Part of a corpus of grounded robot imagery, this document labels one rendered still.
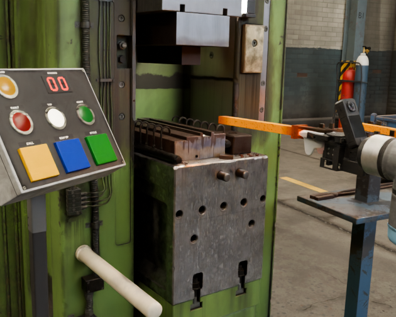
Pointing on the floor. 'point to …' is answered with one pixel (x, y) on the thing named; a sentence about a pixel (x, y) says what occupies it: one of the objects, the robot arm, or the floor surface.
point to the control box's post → (38, 255)
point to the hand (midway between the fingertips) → (305, 130)
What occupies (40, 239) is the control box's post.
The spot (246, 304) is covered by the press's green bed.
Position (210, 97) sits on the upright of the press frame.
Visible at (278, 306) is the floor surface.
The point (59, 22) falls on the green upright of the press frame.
